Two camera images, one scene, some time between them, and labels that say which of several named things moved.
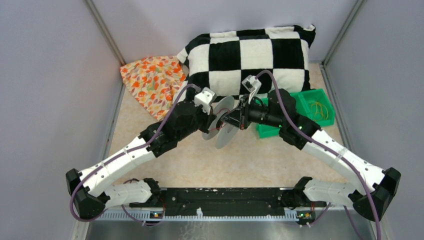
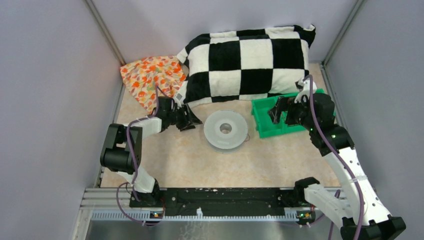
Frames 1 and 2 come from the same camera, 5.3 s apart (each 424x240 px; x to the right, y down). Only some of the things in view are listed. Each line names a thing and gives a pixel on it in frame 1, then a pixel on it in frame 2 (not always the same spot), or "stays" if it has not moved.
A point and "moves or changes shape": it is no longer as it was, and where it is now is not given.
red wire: x=222 y=122 moves or changes shape
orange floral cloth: x=154 y=81 stays
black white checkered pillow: x=222 y=60 stays
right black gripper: x=240 y=117 to x=283 y=102
